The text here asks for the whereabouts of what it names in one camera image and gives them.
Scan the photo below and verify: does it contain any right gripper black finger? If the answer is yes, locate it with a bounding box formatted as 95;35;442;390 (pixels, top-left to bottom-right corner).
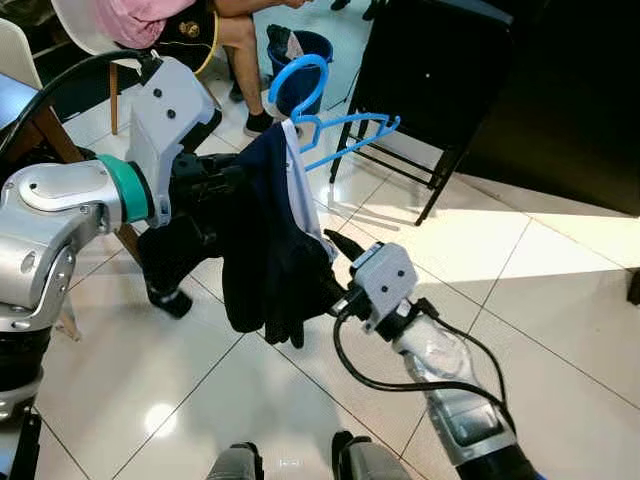
323;229;369;265

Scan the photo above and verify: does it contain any dark navy printed T-shirt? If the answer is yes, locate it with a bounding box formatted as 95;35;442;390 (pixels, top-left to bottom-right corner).
135;120;346;349

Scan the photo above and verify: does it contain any blue plastic hanger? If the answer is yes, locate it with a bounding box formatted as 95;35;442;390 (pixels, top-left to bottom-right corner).
268;53;403;173

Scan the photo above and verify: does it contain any robot right leg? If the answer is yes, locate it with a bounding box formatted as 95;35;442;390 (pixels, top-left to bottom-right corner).
332;430;406;480

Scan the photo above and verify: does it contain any robot leg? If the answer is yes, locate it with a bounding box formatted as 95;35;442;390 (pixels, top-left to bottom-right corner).
205;443;266;480
332;430;406;480

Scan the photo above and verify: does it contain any blue plastic bucket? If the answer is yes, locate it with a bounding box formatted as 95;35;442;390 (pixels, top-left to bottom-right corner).
265;25;334;116

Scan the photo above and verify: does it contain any black metal chair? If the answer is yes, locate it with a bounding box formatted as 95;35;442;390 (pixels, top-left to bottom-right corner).
328;0;516;226

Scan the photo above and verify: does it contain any robot left leg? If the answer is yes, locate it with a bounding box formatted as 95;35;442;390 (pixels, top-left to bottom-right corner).
205;443;266;480

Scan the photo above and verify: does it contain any black cabinet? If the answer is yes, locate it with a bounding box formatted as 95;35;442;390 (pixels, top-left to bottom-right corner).
455;0;640;216

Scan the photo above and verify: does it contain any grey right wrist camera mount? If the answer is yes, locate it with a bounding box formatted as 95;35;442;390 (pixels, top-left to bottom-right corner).
348;242;419;331

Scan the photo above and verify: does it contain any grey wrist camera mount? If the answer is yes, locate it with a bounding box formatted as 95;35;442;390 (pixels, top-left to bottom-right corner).
348;242;419;331
130;57;219;226

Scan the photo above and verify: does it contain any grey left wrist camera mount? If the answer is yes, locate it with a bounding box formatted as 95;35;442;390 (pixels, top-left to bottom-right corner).
130;57;219;226

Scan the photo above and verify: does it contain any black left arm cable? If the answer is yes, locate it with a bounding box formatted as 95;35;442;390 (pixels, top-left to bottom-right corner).
0;48;151;161

